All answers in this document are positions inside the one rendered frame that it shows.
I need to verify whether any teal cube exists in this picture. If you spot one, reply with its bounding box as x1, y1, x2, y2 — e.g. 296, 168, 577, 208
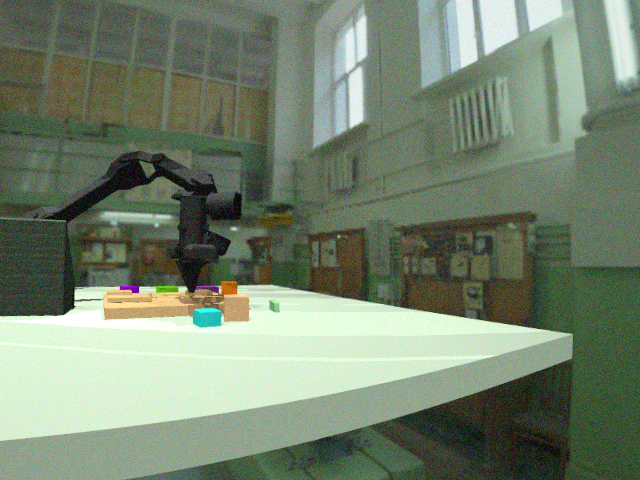
193, 308, 221, 328

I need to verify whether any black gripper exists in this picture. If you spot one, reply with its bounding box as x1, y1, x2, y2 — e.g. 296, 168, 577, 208
171, 218, 219, 294

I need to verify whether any orange block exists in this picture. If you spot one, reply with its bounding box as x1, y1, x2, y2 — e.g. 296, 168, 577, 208
221, 281, 238, 295

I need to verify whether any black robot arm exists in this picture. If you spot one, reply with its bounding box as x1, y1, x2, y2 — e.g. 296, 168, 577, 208
20, 151, 242, 256

